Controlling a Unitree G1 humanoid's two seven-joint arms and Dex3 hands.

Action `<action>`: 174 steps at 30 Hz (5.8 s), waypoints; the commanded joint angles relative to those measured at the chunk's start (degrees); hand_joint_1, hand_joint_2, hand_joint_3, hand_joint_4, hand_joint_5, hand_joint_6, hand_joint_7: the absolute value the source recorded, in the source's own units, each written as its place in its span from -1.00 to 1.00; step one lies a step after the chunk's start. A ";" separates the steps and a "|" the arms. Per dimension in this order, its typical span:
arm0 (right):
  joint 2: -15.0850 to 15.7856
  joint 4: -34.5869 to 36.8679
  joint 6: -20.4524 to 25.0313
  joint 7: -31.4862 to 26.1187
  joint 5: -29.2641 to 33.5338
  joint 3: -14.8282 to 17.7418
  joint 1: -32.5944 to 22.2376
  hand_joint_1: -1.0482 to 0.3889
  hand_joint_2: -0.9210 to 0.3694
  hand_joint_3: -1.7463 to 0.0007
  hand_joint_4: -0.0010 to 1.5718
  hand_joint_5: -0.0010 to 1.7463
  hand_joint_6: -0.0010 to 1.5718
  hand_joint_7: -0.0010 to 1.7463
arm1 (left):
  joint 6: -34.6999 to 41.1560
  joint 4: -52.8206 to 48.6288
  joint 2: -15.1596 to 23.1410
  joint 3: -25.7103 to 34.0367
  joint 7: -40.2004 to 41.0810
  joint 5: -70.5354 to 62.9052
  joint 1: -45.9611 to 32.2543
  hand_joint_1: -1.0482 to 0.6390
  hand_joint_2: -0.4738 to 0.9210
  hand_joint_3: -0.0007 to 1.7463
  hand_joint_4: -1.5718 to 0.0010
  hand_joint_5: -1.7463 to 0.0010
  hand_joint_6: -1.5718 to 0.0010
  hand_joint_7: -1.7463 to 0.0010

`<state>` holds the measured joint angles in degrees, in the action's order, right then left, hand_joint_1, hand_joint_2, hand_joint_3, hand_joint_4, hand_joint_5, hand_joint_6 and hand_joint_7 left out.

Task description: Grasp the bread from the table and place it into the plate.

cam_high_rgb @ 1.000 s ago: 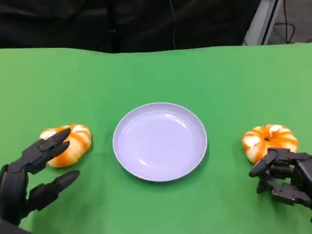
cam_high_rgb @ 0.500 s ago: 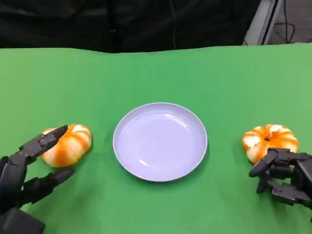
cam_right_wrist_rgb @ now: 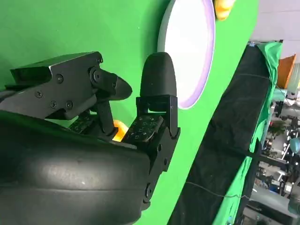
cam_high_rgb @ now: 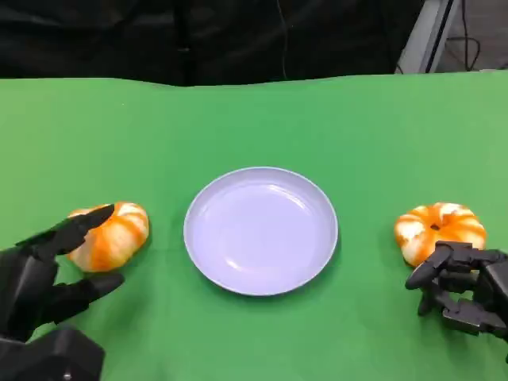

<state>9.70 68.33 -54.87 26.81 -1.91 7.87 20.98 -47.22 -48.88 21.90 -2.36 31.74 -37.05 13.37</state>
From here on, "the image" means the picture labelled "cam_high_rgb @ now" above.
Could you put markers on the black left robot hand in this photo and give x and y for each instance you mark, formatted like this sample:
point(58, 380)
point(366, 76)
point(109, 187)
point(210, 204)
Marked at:
point(28, 289)

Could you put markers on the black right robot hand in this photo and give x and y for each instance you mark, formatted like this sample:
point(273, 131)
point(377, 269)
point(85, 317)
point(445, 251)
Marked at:
point(490, 285)

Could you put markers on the orange and white bread roll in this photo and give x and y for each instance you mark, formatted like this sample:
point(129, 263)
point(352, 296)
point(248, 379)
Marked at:
point(440, 222)
point(115, 238)

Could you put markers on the lilac plate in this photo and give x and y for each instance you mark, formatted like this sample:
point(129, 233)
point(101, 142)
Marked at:
point(258, 234)

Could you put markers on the green table cloth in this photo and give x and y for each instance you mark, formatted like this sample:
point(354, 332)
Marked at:
point(254, 127)

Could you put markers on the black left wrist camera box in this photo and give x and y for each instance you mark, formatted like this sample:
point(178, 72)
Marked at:
point(59, 357)

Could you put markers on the grey metal frame post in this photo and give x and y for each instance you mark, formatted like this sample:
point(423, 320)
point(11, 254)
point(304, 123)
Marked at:
point(430, 35)

